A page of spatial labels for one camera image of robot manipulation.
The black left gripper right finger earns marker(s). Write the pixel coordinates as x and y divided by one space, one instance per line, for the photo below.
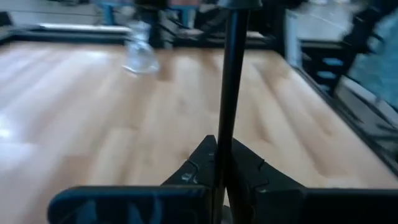
295 208

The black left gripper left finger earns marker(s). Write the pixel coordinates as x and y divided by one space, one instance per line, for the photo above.
140 205

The tall black candlestick holder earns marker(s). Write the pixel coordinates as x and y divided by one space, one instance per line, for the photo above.
230 77

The clear ribbed glass candle holder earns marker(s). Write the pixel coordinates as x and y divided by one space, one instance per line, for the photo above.
141 59

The black blurred metal stand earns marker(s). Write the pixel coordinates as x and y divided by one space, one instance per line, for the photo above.
314 49

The blue-grey metal table frame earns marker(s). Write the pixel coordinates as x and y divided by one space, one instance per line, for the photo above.
108 14

